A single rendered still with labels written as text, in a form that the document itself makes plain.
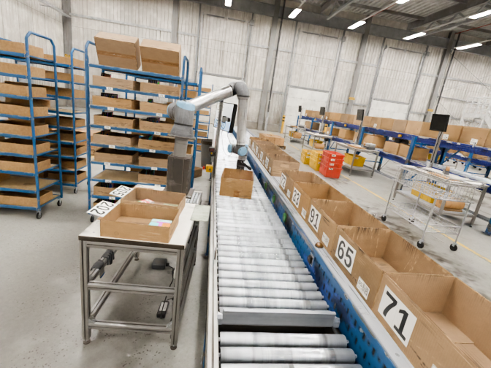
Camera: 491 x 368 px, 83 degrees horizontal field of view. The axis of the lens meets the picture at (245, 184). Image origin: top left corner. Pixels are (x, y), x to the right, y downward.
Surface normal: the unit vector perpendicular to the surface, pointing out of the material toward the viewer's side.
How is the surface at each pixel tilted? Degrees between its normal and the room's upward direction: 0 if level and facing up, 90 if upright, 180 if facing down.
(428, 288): 90
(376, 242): 89
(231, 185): 90
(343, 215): 90
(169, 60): 123
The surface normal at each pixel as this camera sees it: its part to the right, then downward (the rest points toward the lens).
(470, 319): -0.98, -0.11
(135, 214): 0.04, 0.26
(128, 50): 0.04, 0.70
